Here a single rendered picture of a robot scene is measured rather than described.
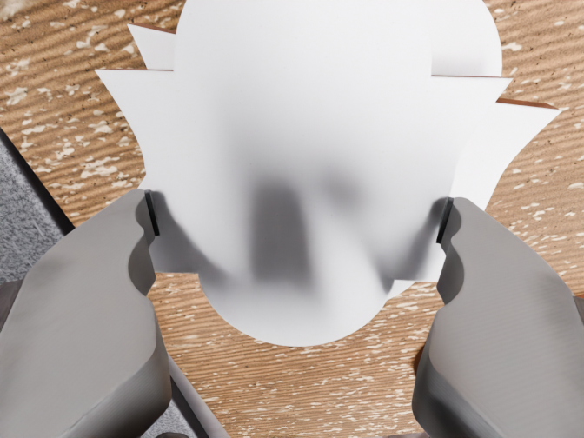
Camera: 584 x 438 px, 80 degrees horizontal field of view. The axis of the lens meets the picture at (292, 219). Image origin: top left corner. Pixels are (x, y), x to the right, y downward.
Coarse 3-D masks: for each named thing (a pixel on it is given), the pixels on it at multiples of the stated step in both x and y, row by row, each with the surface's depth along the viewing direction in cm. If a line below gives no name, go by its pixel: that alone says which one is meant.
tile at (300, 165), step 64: (192, 0) 9; (256, 0) 9; (320, 0) 9; (384, 0) 9; (192, 64) 10; (256, 64) 10; (320, 64) 10; (384, 64) 10; (192, 128) 11; (256, 128) 11; (320, 128) 11; (384, 128) 11; (448, 128) 11; (192, 192) 12; (256, 192) 12; (320, 192) 12; (384, 192) 12; (448, 192) 12; (192, 256) 13; (256, 256) 13; (320, 256) 13; (384, 256) 13; (256, 320) 14; (320, 320) 14
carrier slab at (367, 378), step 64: (0, 0) 14; (64, 0) 14; (128, 0) 14; (512, 0) 14; (576, 0) 14; (0, 64) 16; (64, 64) 16; (128, 64) 16; (512, 64) 15; (576, 64) 15; (64, 128) 17; (128, 128) 17; (576, 128) 16; (64, 192) 19; (512, 192) 18; (576, 192) 18; (576, 256) 20; (192, 320) 25; (384, 320) 24; (192, 384) 29; (256, 384) 29; (320, 384) 28; (384, 384) 28
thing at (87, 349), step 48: (144, 192) 11; (96, 240) 8; (144, 240) 9; (48, 288) 7; (96, 288) 7; (144, 288) 9; (0, 336) 6; (48, 336) 6; (96, 336) 6; (144, 336) 6; (0, 384) 5; (48, 384) 5; (96, 384) 5; (144, 384) 6; (0, 432) 5; (48, 432) 5; (96, 432) 5; (144, 432) 6
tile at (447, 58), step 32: (448, 0) 10; (480, 0) 10; (448, 32) 11; (480, 32) 11; (448, 64) 11; (480, 64) 11; (480, 128) 12; (512, 128) 12; (480, 160) 13; (480, 192) 14
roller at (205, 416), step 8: (176, 368) 31; (176, 376) 31; (184, 376) 31; (176, 384) 33; (184, 384) 32; (184, 392) 33; (192, 392) 32; (192, 400) 33; (200, 400) 33; (192, 408) 35; (200, 408) 34; (208, 408) 34; (200, 416) 35; (208, 416) 35; (208, 424) 36; (216, 424) 36; (208, 432) 37; (216, 432) 36; (224, 432) 37
